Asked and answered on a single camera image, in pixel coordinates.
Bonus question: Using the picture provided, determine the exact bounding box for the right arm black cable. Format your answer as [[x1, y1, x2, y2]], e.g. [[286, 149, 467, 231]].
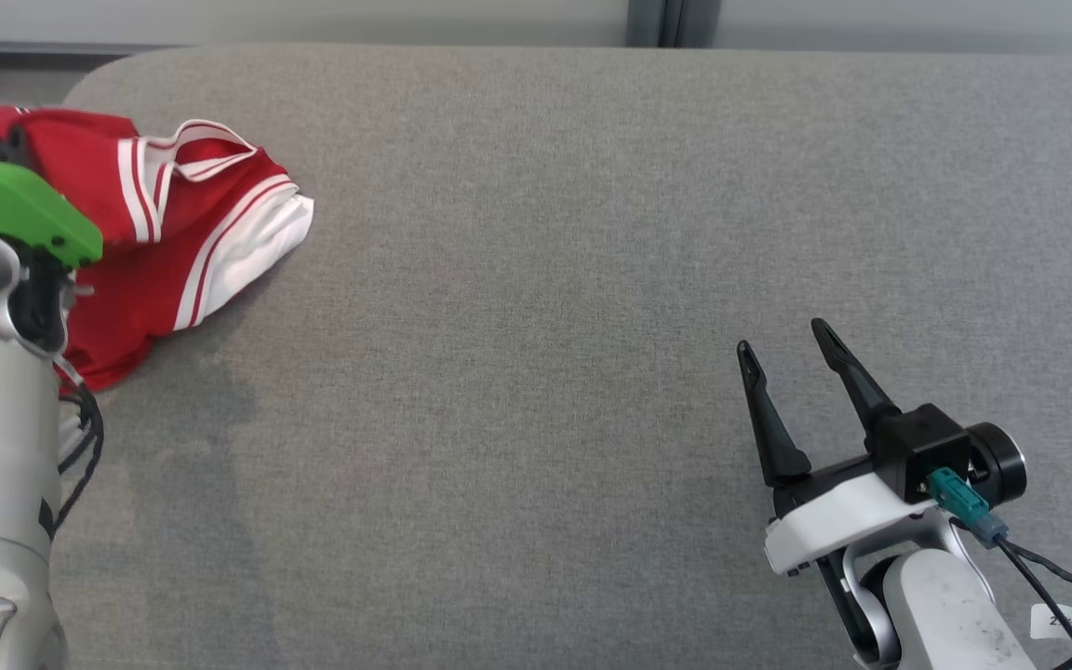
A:
[[925, 467, 1072, 670]]

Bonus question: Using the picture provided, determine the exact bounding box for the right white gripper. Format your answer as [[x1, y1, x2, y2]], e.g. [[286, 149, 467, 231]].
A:
[[736, 317, 965, 577]]

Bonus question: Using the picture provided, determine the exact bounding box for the right cable white paper tag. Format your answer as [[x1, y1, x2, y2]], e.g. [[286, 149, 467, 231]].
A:
[[1028, 602, 1072, 644]]

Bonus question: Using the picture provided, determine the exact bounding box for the right gripper black motor cylinder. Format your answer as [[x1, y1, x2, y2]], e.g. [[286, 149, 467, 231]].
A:
[[964, 421, 1028, 509]]

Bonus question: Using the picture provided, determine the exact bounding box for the grey vertical wall post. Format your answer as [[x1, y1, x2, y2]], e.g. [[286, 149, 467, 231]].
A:
[[626, 0, 722, 50]]

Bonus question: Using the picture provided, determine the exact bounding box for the grey fabric sofa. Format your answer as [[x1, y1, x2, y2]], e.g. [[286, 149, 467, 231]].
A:
[[48, 42, 1072, 670]]

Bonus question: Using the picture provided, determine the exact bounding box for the red jersey white striped trim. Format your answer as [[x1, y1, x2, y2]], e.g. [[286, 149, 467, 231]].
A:
[[60, 118, 316, 393]]

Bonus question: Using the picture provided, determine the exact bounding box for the left green gripper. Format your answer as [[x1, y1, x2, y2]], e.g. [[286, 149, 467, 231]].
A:
[[0, 125, 105, 270]]

